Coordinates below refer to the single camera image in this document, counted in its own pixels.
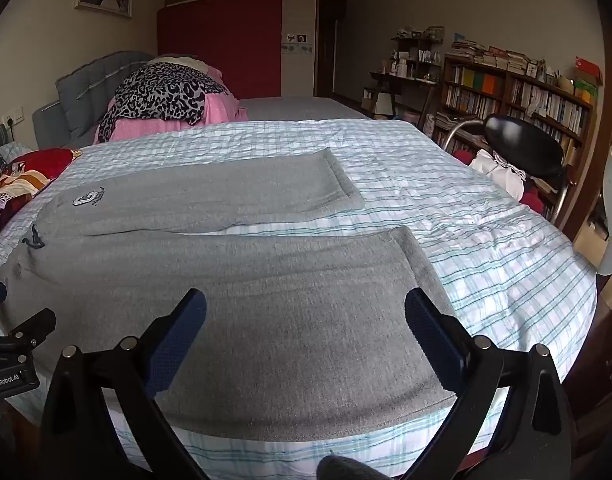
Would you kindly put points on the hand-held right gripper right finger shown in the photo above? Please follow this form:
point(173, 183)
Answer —
point(433, 345)

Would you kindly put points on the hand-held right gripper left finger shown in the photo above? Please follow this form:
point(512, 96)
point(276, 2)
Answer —
point(178, 345)

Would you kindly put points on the grey pants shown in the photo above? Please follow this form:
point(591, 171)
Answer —
point(261, 310)

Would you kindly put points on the plaid bed sheet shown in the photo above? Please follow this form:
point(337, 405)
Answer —
point(485, 240)

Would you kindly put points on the red patterned pillow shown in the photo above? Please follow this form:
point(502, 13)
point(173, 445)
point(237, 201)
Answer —
point(31, 170)

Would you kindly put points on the white cloth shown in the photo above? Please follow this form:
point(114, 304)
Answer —
point(500, 172)

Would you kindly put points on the black chrome chair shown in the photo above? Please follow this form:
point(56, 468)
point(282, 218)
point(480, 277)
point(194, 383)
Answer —
point(525, 150)

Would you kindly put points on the grey padded headboard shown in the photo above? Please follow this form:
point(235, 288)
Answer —
point(81, 90)

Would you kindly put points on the pink pillow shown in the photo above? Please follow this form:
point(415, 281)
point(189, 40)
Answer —
point(221, 110)

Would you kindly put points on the leopard print cloth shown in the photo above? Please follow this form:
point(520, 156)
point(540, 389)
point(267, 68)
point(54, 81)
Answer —
point(161, 92)

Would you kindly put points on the dark wooden desk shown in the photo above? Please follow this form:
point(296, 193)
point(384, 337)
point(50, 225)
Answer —
point(405, 85)

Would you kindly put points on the wooden bookshelf with books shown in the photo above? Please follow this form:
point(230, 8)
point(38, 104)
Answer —
point(525, 100)

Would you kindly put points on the grey bed mattress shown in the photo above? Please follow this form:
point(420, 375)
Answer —
point(306, 107)

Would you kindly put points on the small wooden desk shelf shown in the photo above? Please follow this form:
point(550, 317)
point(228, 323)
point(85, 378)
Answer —
point(415, 52)

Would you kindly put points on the green and yellow box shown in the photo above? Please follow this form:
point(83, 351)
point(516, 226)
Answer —
point(585, 92)

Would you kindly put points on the stacks of books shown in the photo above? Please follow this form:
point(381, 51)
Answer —
point(490, 55)

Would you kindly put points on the dark wooden door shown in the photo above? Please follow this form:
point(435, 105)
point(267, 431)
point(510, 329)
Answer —
point(331, 45)

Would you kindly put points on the red cardboard box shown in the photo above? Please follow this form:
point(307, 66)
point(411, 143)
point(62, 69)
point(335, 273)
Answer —
point(588, 66)

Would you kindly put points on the white wall socket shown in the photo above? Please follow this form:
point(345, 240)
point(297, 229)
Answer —
point(13, 116)

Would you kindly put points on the wooden door frame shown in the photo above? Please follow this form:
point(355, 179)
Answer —
point(608, 110)

